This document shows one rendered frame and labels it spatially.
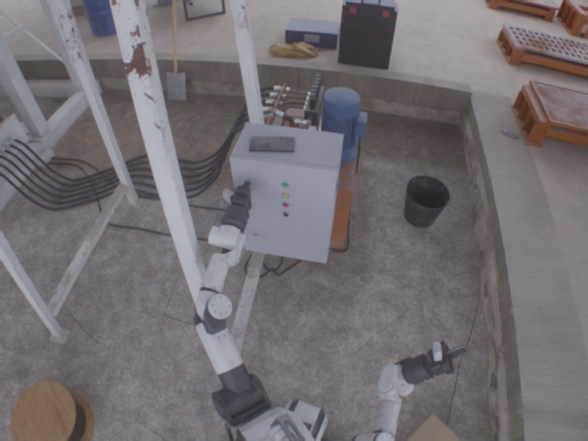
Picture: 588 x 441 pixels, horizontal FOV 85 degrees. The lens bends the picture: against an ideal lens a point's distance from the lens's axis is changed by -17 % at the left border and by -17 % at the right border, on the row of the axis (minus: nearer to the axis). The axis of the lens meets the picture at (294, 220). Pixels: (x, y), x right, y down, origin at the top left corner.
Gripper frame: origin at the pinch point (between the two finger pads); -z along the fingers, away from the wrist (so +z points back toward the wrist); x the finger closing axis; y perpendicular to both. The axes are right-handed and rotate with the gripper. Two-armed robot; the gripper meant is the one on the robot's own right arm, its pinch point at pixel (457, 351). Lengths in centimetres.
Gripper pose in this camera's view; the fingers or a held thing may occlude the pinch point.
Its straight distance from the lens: 129.9
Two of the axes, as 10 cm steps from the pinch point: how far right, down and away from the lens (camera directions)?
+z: -7.4, 5.4, 4.1
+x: 1.4, -4.7, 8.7
